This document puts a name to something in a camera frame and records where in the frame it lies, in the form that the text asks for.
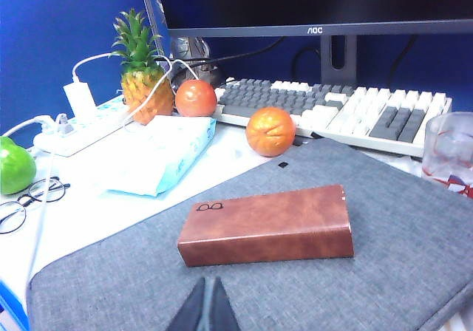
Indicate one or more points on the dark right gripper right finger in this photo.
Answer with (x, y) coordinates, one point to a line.
(223, 312)

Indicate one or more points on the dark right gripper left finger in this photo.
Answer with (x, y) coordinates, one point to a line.
(188, 312)

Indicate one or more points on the brown leather glasses case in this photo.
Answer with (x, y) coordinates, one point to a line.
(266, 227)

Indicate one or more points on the grey fabric laptop sleeve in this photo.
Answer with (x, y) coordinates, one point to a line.
(369, 290)

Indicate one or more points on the white tissue pack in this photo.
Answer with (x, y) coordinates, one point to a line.
(166, 153)

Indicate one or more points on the black thin-rimmed eyeglasses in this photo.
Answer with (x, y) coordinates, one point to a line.
(43, 194)

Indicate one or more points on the ridged orange mandarin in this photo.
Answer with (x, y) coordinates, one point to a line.
(271, 131)

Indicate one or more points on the white power strip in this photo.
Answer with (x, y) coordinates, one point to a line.
(85, 133)

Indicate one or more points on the smooth orange fruit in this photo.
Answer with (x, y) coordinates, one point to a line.
(196, 98)

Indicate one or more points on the plastic pineapple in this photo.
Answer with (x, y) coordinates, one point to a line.
(148, 94)

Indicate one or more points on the green apple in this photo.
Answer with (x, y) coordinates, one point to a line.
(15, 166)

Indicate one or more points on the white and grey keyboard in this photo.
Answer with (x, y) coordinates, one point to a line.
(332, 109)

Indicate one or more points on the white charger block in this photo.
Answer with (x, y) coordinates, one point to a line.
(79, 100)

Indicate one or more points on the grey monitor stand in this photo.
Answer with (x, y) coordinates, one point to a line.
(327, 68)

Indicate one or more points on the clear glass cup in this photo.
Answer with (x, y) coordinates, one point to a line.
(449, 150)

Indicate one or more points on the black computer monitor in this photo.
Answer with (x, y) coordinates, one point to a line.
(314, 2)

